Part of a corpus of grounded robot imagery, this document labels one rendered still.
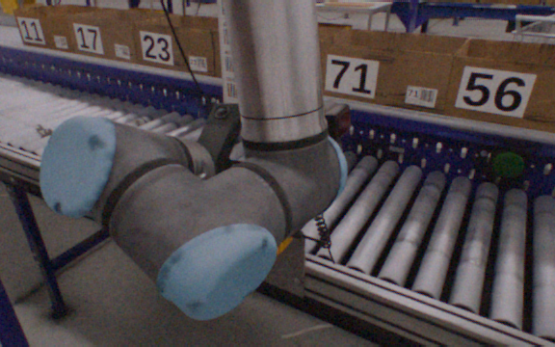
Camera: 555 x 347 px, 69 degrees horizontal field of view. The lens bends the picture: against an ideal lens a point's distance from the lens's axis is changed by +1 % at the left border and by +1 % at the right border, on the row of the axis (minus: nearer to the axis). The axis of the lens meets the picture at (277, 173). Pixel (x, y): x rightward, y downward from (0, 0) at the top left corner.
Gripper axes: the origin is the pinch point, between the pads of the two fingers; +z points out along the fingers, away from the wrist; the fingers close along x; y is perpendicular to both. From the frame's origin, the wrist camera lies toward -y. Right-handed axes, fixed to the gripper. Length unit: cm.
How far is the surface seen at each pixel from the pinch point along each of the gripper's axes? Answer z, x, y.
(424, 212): 40.4, 22.3, 4.3
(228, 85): -2.9, -7.0, -14.5
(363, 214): 34.4, 9.5, 6.2
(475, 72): 53, 31, -33
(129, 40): 54, -95, -51
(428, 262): 25.4, 25.1, 13.8
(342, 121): -5.4, 14.5, -8.0
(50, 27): 54, -144, -60
